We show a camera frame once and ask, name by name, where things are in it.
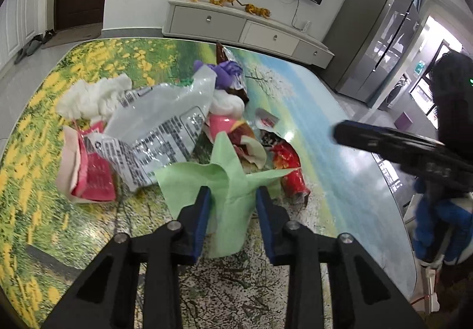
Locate small white foil lid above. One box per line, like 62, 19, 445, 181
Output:
256, 108, 280, 130

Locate white cupboard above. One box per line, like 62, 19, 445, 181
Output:
0, 0, 42, 71

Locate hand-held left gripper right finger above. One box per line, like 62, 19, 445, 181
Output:
256, 186, 425, 329

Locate white washing machine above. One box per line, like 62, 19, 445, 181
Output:
383, 77, 408, 112

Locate purple box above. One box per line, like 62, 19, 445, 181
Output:
394, 111, 413, 130

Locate grey refrigerator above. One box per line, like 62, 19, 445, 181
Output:
321, 0, 424, 110

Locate brown doormat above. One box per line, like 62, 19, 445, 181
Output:
48, 24, 103, 44

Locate brown snack wrapper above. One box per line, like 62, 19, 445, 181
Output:
215, 41, 249, 104

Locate pink wrapper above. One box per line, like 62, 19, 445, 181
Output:
206, 114, 242, 142

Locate person's right hand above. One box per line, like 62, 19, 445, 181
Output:
412, 177, 473, 265

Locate green paper napkin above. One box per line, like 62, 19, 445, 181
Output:
154, 132, 287, 259

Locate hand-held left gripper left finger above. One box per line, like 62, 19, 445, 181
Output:
43, 186, 212, 329

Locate grey slippers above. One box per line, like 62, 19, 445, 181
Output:
14, 38, 43, 64

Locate purple glove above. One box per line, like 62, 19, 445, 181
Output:
194, 60, 243, 90

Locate pink paper carton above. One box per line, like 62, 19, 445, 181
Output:
56, 121, 117, 204

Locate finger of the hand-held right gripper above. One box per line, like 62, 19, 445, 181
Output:
333, 121, 446, 167

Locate black television cable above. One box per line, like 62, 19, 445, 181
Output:
278, 0, 301, 28

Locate large white tissue wad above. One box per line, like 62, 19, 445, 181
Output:
56, 73, 132, 123

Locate gold tiger figurine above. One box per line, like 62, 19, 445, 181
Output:
244, 4, 271, 17

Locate colourful crumpled wrapper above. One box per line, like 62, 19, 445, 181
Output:
227, 121, 267, 170

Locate small white tissue wad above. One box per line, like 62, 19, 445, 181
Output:
210, 88, 245, 116

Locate clear printed plastic bag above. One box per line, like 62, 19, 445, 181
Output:
85, 66, 217, 191

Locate red snack wrapper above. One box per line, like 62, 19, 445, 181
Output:
260, 129, 312, 206

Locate white television cabinet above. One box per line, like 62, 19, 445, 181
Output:
163, 0, 335, 69

